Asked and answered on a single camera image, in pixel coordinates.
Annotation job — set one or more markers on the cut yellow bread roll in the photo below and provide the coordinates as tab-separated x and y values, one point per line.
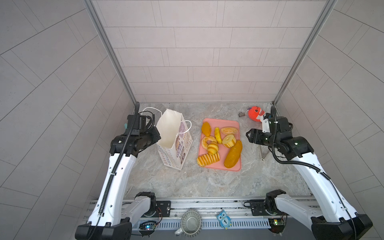
229	141

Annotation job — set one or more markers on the red plush fish toy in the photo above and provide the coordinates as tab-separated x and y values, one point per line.
256	114

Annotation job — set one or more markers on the metal fluted cup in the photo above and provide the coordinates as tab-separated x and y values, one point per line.
191	224

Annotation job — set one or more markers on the round striped bun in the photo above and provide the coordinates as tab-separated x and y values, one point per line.
212	148

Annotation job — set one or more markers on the dark orange oval bread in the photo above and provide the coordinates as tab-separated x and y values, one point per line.
206	129

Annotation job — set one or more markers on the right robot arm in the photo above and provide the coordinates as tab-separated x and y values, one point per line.
336	218

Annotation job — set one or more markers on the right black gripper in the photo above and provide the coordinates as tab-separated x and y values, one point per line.
256	139

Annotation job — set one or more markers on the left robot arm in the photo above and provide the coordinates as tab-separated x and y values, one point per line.
106	221

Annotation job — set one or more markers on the right circuit board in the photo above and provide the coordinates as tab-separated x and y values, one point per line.
277	226

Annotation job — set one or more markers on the white printed paper bag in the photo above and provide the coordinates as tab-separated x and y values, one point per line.
176	139

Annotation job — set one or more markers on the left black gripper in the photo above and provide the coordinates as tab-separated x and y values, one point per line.
155	135

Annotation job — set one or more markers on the left green circuit board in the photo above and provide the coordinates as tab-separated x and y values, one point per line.
147	228

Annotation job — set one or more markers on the oval sesame bread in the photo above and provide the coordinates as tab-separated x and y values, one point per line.
229	130

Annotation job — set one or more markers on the ridged yellow bread loaf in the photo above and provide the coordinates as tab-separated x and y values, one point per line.
207	159

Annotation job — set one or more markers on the long brown baguette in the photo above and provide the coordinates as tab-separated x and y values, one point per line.
233	155

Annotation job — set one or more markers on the blue owl figurine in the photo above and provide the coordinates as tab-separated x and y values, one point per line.
224	220

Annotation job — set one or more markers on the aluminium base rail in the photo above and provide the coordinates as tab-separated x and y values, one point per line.
174	208

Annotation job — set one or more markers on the ring shaped bread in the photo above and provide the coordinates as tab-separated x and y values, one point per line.
207	140

